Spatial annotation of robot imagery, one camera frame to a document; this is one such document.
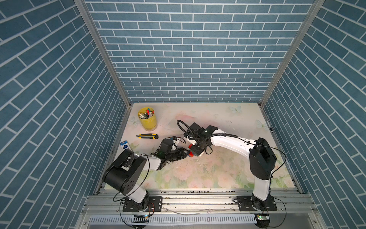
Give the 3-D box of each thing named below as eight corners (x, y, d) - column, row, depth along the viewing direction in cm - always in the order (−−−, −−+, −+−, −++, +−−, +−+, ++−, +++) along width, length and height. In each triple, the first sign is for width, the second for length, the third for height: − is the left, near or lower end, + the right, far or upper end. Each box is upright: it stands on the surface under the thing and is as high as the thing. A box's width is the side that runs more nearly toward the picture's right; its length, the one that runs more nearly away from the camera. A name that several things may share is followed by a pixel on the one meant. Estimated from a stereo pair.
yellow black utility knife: (136, 138, 102) (135, 137, 100) (137, 135, 104) (136, 133, 102) (158, 139, 102) (157, 137, 100) (158, 135, 104) (158, 133, 102)
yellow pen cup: (141, 131, 105) (136, 119, 94) (144, 119, 112) (140, 107, 101) (156, 131, 105) (153, 119, 94) (158, 119, 112) (155, 107, 102)
